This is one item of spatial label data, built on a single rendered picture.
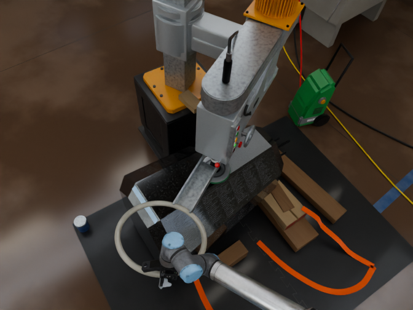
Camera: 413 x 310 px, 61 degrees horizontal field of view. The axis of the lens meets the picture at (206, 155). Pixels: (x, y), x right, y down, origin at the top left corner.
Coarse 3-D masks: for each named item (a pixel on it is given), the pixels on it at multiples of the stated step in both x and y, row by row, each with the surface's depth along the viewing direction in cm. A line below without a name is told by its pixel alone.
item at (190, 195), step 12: (204, 156) 223; (204, 168) 222; (216, 168) 217; (192, 180) 217; (204, 180) 217; (180, 192) 208; (192, 192) 213; (204, 192) 213; (180, 204) 209; (192, 204) 209
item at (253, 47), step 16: (240, 32) 197; (256, 32) 198; (272, 32) 198; (288, 32) 209; (240, 48) 189; (256, 48) 190; (272, 48) 192; (240, 64) 182; (256, 64) 183; (208, 80) 175; (240, 80) 176; (256, 80) 188; (208, 96) 171; (224, 96) 170; (240, 96) 171; (224, 112) 176
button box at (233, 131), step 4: (240, 120) 185; (236, 124) 183; (232, 128) 183; (236, 128) 184; (232, 132) 185; (236, 132) 189; (232, 136) 188; (232, 140) 191; (228, 144) 195; (232, 144) 194; (236, 144) 205; (228, 148) 198; (232, 148) 200; (228, 152) 201; (228, 156) 204
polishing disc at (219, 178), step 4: (204, 160) 247; (208, 160) 247; (224, 164) 246; (228, 164) 246; (224, 168) 244; (228, 168) 244; (220, 172) 242; (224, 172) 242; (228, 172) 242; (216, 176) 240; (220, 176) 240; (224, 176) 240; (212, 180) 238; (216, 180) 238; (220, 180) 238
